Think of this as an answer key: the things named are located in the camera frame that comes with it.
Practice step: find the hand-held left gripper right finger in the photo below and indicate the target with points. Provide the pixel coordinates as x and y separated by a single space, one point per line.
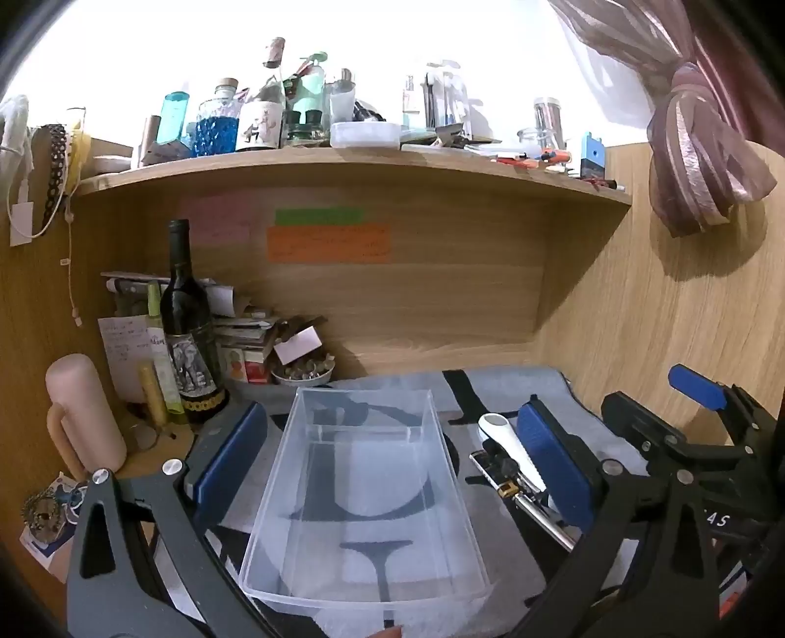
552 466

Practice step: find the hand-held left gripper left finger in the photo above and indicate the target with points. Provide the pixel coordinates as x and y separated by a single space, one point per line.
230 457

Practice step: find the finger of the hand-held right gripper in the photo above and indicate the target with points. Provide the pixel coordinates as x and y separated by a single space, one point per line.
638 420
696 386

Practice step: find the silver metal pen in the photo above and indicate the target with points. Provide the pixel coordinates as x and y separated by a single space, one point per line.
546 520

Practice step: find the white handheld beauty device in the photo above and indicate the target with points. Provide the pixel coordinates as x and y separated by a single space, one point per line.
503 437

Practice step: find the clear plastic storage box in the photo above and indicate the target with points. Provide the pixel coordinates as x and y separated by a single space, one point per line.
368 521

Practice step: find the small round coaster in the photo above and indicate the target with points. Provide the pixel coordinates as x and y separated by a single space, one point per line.
145 435

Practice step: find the grey printed mat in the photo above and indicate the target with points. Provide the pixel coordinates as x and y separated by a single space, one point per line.
521 383

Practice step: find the yellow tube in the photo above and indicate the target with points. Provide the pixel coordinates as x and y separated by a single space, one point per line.
153 399

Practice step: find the white bowl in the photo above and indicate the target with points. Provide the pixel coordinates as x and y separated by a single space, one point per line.
303 377

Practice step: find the stack of books and papers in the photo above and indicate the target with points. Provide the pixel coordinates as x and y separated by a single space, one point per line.
245 343

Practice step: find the pile of small trinkets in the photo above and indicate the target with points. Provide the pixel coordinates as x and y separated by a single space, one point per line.
303 367

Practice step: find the small white card box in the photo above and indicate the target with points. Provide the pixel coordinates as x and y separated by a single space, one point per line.
297 345

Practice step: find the slim pale green bottle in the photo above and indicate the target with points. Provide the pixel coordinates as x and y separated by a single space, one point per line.
160 343

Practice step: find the handwritten white note paper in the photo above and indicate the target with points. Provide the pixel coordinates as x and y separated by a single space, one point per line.
126 356

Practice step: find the dark wine bottle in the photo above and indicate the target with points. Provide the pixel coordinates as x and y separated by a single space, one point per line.
184 307

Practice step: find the printed sticker sheet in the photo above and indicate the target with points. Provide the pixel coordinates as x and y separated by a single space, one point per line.
52 521

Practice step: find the rolled newspaper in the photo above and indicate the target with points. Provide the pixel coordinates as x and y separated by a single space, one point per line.
135 285

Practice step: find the orange sticky note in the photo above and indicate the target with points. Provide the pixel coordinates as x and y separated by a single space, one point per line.
328 244

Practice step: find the pink sticky note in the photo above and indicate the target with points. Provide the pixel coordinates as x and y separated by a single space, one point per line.
218 218

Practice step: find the small blue box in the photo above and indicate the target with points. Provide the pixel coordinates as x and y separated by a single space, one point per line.
593 156

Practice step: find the green sticky note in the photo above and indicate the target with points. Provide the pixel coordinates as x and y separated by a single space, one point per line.
319 216

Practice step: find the mauve striped curtain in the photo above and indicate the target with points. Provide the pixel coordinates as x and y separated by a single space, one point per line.
687 122

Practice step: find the wooden shelf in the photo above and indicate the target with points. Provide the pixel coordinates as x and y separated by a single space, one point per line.
343 175

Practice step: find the tall glass jar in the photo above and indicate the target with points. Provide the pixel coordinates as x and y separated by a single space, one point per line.
547 119

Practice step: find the cardboard tube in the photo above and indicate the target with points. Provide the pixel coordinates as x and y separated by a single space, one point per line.
149 138

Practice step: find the glass bottle with blue beads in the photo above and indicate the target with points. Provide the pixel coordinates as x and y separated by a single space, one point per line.
218 126

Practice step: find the clear bottle with white label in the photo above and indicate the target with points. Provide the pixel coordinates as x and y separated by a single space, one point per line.
260 119

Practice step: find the teal bottle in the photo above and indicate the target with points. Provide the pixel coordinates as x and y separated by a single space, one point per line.
173 119

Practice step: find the white plastic container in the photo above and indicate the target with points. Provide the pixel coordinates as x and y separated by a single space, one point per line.
365 135

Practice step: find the pale green pump bottle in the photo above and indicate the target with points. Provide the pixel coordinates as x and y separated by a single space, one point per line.
310 92

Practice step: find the clear bottle with silver cap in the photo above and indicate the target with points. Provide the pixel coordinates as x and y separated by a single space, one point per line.
343 98

